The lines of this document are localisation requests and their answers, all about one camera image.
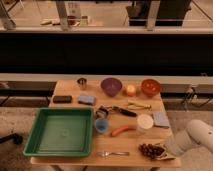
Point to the beige translucent gripper body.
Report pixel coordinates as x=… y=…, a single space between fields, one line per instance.
x=165 y=155

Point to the dark red grape bunch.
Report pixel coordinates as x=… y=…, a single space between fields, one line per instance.
x=151 y=151

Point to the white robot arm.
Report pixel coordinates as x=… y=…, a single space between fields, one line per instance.
x=196 y=134

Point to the green plastic tray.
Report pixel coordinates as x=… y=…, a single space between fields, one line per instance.
x=60 y=132

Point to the blue sponge right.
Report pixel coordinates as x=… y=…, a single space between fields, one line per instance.
x=161 y=119

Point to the blue sponge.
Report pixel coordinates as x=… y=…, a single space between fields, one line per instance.
x=86 y=99
x=161 y=119

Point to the orange carrot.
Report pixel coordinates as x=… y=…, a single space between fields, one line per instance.
x=119 y=130

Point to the silver metal fork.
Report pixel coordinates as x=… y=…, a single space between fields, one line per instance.
x=106 y=153

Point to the orange red bowl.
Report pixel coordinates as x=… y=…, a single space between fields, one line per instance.
x=150 y=87

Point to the small blue cup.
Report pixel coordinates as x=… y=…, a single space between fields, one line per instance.
x=101 y=125

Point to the yellow orange fruit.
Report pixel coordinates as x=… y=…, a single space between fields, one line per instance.
x=131 y=90

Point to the small dark metal clip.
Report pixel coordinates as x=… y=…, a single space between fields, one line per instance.
x=102 y=112

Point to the purple bowl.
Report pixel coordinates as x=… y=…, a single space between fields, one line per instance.
x=111 y=86

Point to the blue sponge left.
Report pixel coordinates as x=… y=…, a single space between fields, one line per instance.
x=86 y=99

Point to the small metal cup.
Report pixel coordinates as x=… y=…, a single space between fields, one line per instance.
x=82 y=83

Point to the black rectangular block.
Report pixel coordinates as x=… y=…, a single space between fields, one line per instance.
x=62 y=99

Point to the black object on floor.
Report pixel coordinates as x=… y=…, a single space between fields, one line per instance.
x=16 y=138

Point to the black handled peeler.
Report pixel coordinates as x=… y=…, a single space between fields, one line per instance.
x=124 y=111

